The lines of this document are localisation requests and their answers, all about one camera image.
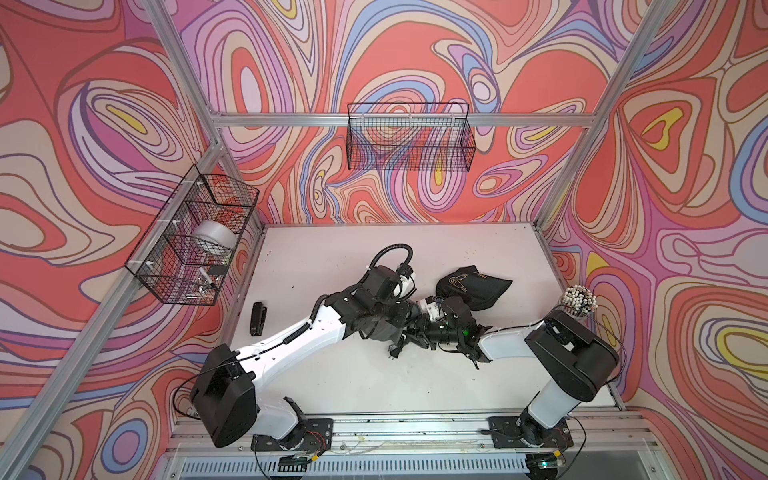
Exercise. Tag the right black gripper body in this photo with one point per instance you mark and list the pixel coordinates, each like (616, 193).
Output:
(438, 332)

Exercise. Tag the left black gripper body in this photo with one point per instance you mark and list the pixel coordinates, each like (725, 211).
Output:
(390, 310)

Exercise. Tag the grey hair dryer pouch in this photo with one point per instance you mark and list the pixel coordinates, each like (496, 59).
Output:
(390, 328)

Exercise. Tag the black hair dryer pouch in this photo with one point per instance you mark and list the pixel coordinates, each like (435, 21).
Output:
(477, 290)

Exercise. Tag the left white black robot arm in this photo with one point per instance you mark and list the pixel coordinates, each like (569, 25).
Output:
(225, 392)

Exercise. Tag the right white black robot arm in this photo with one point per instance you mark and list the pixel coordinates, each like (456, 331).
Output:
(579, 363)

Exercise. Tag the metal cup of pencils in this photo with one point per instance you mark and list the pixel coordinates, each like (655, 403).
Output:
(579, 301)

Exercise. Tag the silver tape roll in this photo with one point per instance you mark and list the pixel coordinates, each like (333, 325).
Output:
(215, 238)

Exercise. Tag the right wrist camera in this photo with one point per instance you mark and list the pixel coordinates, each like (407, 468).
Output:
(431, 307)

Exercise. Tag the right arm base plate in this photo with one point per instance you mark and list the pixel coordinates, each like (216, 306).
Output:
(511, 432)

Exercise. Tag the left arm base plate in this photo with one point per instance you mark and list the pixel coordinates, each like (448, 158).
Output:
(309, 436)

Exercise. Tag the back black wire basket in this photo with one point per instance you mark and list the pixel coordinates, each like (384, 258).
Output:
(445, 145)

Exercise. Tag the black wire basket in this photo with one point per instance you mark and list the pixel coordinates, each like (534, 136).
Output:
(168, 262)
(445, 145)

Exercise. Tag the left black wire basket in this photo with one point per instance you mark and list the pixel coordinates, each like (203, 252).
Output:
(168, 262)

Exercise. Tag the aluminium frame rail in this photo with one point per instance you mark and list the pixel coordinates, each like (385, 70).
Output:
(339, 119)

